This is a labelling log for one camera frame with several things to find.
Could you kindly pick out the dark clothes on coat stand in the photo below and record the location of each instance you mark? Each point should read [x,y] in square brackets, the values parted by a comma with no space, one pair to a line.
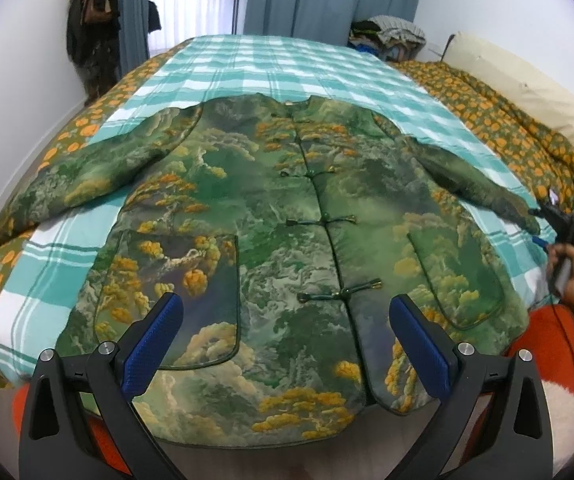
[94,30]

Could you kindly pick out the narrow blue curtain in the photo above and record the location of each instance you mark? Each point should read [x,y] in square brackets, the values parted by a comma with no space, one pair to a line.
[134,10]

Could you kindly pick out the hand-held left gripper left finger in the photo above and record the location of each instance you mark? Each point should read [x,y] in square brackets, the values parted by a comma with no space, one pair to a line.
[152,345]

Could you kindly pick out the orange floral quilt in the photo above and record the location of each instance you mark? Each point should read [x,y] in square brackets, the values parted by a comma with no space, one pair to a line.
[507,120]

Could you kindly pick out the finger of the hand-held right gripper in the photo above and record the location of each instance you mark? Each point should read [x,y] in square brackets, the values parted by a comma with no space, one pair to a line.
[534,211]
[542,243]

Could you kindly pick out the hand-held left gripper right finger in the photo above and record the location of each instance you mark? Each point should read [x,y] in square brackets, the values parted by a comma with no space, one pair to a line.
[422,350]

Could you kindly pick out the pile of folded clothes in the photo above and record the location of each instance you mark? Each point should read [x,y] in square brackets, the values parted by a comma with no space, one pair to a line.
[389,37]

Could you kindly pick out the orange floral bed sheet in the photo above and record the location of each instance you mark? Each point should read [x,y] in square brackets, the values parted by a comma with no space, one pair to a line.
[87,125]

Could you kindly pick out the teal white plaid blanket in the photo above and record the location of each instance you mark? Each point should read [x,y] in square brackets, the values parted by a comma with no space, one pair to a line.
[287,65]

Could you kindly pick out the person's orange white garment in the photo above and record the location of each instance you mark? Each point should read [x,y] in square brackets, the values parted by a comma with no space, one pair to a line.
[547,350]

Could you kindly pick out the cream pillow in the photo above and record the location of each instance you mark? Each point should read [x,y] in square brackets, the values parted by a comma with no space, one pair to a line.
[532,80]

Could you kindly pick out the green landscape print padded jacket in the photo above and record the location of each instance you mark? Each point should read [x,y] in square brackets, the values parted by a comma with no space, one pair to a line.
[277,260]

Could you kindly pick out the dark hanging garment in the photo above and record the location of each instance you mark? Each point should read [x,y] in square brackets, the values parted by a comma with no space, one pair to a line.
[154,16]

